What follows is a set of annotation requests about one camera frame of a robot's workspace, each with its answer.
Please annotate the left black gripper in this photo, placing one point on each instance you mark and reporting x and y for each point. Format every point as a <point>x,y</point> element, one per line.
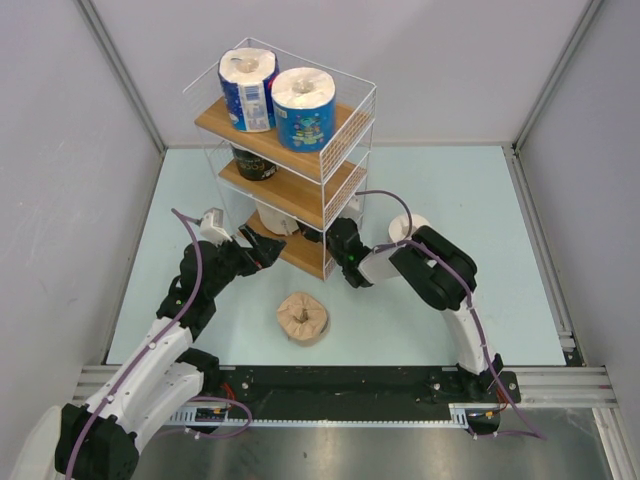
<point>263,252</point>

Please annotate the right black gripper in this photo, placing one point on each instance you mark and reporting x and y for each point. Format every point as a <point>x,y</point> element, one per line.
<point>309,233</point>

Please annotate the beige paper roll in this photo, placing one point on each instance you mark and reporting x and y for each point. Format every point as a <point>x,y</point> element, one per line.
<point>275,221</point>

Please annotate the brown paper roll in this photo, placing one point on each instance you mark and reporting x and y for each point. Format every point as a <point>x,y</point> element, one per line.
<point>303,319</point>

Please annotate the white dotted paper roll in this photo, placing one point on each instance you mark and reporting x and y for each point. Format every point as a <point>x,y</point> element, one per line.
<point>403,226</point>

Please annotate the black paper roll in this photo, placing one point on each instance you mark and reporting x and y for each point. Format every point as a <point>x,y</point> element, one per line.
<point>251,166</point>

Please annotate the light blue paper roll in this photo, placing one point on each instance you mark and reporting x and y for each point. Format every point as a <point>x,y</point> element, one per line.
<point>304,101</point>

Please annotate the dark blue paper roll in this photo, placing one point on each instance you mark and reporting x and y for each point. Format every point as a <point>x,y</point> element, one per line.
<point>246,76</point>

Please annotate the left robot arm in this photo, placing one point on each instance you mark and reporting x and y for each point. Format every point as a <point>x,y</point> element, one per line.
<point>105,436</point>

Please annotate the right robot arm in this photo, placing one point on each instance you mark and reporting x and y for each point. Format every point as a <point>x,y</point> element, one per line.
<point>438,271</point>

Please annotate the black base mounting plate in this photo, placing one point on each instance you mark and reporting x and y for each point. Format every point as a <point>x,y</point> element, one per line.
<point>312,385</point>

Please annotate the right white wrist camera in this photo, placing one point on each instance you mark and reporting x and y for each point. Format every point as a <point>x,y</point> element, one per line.
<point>354,207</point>

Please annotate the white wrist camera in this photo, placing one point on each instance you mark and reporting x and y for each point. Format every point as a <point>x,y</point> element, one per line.
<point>354,207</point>
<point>212,229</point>

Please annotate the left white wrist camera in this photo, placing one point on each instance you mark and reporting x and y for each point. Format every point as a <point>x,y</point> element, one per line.
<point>212,229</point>

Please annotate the white wire wooden shelf rack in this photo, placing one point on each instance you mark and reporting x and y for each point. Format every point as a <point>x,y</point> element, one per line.
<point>313,188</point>

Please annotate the grey slotted cable duct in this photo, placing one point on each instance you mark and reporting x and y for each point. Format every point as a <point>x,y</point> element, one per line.
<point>380,412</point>

